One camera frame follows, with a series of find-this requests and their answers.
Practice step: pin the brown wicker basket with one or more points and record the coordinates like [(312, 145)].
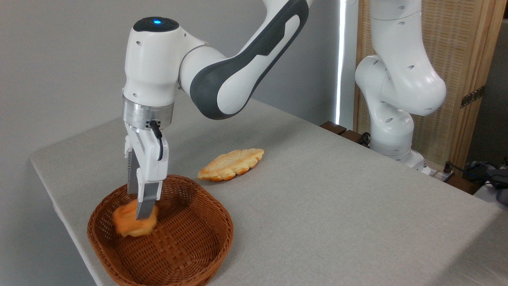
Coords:
[(182, 242)]

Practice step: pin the white power strip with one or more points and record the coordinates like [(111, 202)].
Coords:
[(438, 174)]

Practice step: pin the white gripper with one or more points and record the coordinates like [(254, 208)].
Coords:
[(149, 153)]

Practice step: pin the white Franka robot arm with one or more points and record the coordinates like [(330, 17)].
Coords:
[(154, 67)]

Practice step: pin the black power plug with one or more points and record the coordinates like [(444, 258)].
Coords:
[(447, 167)]

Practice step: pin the grey tablecloth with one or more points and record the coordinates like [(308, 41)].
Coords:
[(337, 222)]

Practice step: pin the long leaf-shaped bread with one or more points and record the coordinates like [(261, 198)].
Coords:
[(230, 165)]

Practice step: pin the metal screen hinge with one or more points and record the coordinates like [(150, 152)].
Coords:
[(472, 97)]

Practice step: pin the round orange bread roll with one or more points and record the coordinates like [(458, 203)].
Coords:
[(131, 226)]

